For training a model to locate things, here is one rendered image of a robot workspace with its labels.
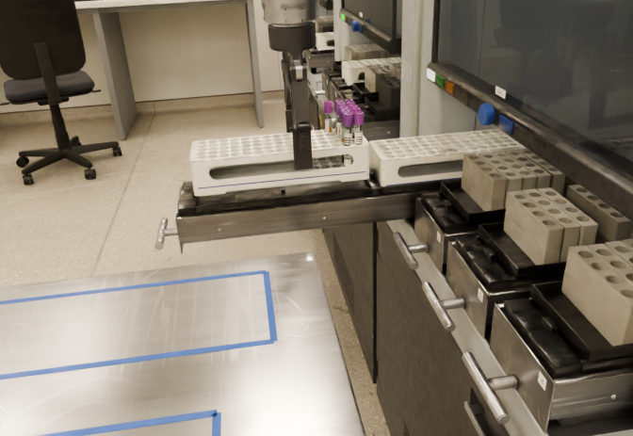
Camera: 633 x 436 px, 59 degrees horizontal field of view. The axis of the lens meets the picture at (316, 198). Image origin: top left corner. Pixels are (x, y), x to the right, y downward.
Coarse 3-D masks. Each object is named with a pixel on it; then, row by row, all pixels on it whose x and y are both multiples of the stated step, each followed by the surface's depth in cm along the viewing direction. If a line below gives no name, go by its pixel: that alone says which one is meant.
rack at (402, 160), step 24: (384, 144) 101; (408, 144) 100; (432, 144) 101; (456, 144) 99; (480, 144) 100; (504, 144) 98; (384, 168) 95; (408, 168) 105; (432, 168) 105; (456, 168) 104
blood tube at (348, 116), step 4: (348, 112) 91; (344, 116) 90; (348, 116) 90; (352, 116) 91; (344, 120) 91; (348, 120) 90; (352, 120) 91; (344, 124) 91; (348, 124) 91; (352, 124) 91; (344, 128) 92; (348, 128) 91; (344, 132) 92; (348, 132) 91; (344, 136) 92; (348, 136) 92; (344, 140) 93; (348, 140) 92; (344, 144) 93; (348, 144) 92; (344, 156) 94; (348, 156) 93; (344, 160) 94; (348, 160) 94; (344, 164) 94; (348, 164) 94
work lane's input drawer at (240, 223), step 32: (192, 192) 96; (256, 192) 99; (288, 192) 99; (320, 192) 98; (352, 192) 95; (384, 192) 96; (416, 192) 96; (160, 224) 101; (192, 224) 92; (224, 224) 93; (256, 224) 94; (288, 224) 95; (320, 224) 95; (352, 224) 96
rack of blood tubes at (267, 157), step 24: (192, 144) 96; (216, 144) 96; (240, 144) 95; (264, 144) 95; (288, 144) 94; (312, 144) 95; (336, 144) 94; (192, 168) 90; (216, 168) 100; (240, 168) 101; (264, 168) 100; (288, 168) 100; (336, 168) 94; (360, 168) 94; (216, 192) 92
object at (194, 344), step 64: (0, 320) 66; (64, 320) 65; (128, 320) 65; (192, 320) 64; (256, 320) 64; (320, 320) 63; (0, 384) 56; (64, 384) 56; (128, 384) 55; (192, 384) 55; (256, 384) 54; (320, 384) 54
